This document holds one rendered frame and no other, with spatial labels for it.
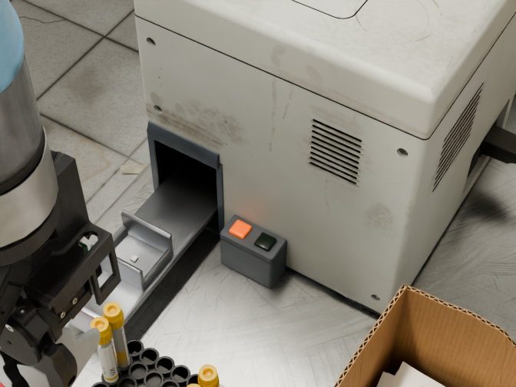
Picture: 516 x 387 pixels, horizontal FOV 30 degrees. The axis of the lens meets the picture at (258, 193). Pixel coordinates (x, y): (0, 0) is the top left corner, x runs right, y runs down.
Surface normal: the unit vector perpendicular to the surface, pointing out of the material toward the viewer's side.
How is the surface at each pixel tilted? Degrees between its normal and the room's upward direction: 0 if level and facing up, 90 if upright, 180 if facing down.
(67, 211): 90
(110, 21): 0
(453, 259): 0
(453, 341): 88
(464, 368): 88
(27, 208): 90
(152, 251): 0
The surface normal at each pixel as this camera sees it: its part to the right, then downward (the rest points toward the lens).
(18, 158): 0.81, 0.46
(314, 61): -0.53, 0.65
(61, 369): 0.83, 0.24
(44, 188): 0.94, 0.26
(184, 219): 0.00, -0.63
